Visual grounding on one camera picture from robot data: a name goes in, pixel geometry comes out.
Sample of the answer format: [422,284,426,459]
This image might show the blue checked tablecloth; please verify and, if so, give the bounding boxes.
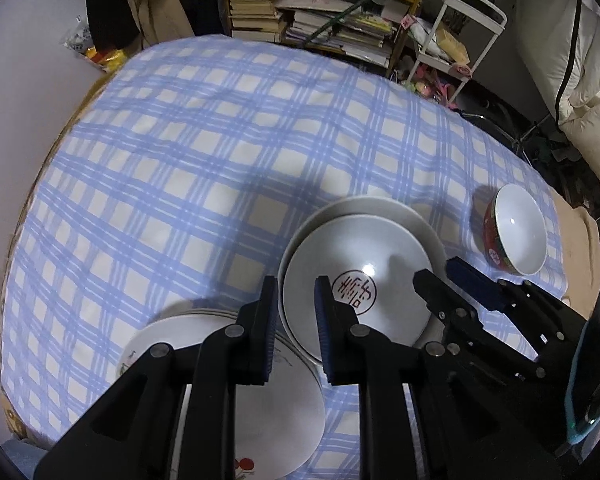
[0,35,568,480]

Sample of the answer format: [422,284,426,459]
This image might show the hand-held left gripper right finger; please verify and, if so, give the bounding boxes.
[313,275,562,480]

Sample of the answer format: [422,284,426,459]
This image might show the wooden bookshelf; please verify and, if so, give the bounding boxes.
[220,0,432,78]

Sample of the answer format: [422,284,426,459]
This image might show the snack bags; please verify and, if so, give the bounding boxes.
[61,24,127,75]

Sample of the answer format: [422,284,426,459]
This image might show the dark hanging garment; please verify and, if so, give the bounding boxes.
[85,0,142,50]

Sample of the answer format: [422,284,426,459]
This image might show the plain white bowl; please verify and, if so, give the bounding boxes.
[277,195,447,361]

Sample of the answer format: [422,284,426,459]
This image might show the beige hanging coat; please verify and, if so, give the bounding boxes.
[122,0,197,51]

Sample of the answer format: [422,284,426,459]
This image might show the stack of old books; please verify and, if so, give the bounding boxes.
[227,0,287,43]

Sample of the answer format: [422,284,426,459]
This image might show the beige blanket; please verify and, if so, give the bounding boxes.
[550,194,600,321]

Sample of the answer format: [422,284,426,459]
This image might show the yellow box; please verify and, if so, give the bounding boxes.
[434,27,470,64]

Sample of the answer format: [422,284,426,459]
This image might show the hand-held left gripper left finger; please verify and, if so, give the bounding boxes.
[32,276,280,480]

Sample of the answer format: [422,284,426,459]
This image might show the green pole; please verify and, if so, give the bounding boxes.
[304,0,456,45]

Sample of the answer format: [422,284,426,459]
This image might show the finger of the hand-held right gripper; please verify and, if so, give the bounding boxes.
[413,268,548,383]
[446,256,589,357]

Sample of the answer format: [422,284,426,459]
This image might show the cream cushion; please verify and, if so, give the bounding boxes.
[512,0,600,196]

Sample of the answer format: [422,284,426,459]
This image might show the white metal cart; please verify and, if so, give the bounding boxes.
[405,0,509,107]

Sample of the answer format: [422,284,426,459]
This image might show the small red patterned bowl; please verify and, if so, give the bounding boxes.
[482,183,548,276]

